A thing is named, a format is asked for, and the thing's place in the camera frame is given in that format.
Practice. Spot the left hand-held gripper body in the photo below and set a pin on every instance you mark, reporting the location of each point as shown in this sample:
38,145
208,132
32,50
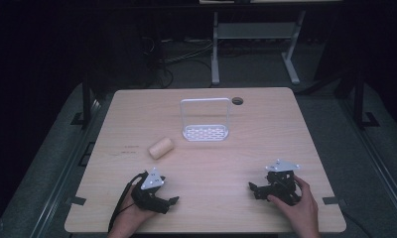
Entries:
151,181

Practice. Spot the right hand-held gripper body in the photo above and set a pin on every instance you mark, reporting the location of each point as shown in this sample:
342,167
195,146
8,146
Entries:
282,183

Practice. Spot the dark tape strip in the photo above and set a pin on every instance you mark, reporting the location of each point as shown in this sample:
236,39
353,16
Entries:
76,200
330,200

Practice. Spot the beige cylinder roll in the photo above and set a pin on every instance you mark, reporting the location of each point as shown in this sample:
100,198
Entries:
160,148

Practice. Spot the black metal stand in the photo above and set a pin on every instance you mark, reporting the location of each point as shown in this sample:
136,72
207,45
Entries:
86,99
359,99

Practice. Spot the person's left hand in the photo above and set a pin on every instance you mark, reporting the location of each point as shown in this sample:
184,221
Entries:
131,214

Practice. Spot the grey metal desk frame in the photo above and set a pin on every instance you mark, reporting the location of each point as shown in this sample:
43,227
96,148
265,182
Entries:
252,30

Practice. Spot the dark round table grommet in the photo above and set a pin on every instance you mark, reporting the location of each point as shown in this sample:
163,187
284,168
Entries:
237,101

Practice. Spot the grey metal floor rail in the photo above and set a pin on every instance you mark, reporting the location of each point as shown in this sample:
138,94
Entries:
378,165
62,178

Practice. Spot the person's right hand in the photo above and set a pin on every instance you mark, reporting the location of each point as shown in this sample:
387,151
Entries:
300,211

